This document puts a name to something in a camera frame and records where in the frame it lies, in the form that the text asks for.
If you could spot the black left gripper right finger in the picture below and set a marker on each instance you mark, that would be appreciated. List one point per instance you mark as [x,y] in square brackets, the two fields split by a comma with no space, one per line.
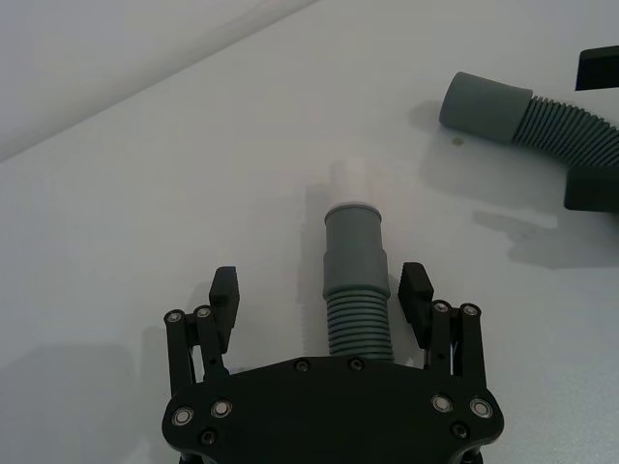
[415,299]

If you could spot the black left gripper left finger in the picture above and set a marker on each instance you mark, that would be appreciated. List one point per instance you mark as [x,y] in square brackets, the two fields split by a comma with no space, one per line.
[223,309]

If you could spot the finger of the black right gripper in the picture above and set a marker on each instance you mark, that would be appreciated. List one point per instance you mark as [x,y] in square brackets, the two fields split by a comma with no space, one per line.
[592,191]
[599,67]

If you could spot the white plastic pipe connector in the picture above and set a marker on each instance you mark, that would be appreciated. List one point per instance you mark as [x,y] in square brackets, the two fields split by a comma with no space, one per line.
[349,183]

